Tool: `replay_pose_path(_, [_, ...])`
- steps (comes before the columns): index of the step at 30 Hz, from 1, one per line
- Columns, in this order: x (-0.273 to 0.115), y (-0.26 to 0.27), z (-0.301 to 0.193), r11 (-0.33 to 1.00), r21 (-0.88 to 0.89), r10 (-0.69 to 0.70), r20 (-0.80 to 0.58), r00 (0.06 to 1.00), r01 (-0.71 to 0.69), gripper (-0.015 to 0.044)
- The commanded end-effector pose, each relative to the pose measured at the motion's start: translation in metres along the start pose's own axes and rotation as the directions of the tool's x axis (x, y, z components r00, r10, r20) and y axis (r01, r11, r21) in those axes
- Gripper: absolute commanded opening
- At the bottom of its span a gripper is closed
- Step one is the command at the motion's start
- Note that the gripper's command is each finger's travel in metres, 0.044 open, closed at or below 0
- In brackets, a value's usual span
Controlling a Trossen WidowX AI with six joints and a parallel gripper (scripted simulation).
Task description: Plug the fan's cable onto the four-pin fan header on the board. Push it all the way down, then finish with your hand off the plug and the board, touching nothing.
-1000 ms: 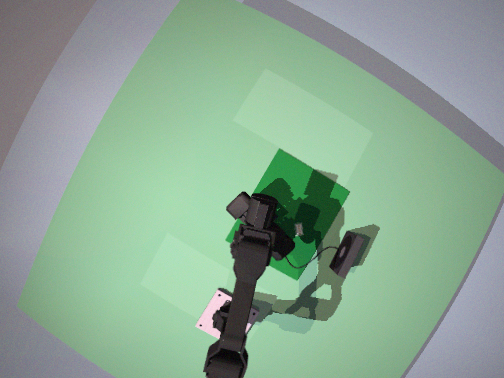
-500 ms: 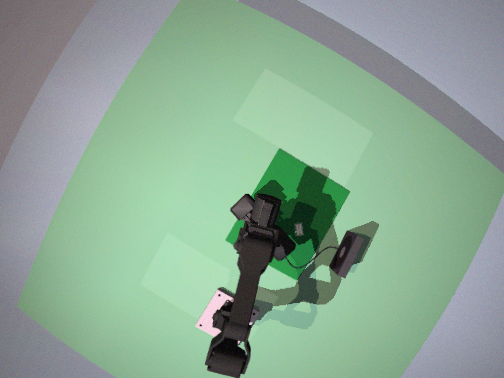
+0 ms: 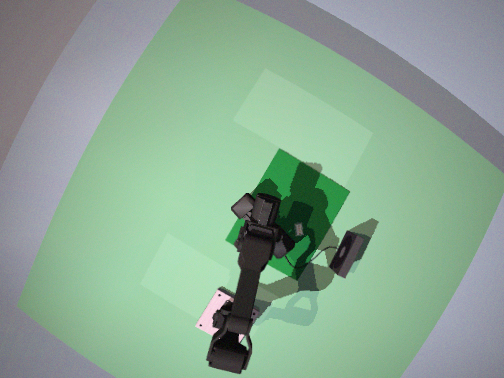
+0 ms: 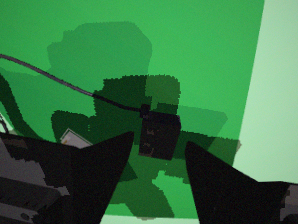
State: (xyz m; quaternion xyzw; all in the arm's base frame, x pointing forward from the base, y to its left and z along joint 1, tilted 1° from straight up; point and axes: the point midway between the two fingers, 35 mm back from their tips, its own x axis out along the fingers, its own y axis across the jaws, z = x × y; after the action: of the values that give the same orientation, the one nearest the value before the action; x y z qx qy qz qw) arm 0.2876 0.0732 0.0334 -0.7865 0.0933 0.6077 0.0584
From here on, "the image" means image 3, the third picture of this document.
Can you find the black cooling fan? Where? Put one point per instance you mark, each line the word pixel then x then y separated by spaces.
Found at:
pixel 346 254

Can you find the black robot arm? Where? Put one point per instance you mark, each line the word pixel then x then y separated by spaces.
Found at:
pixel 233 319

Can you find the green circuit board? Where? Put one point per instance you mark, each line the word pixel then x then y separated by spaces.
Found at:
pixel 309 203

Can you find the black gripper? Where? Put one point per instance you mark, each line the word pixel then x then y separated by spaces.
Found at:
pixel 243 208

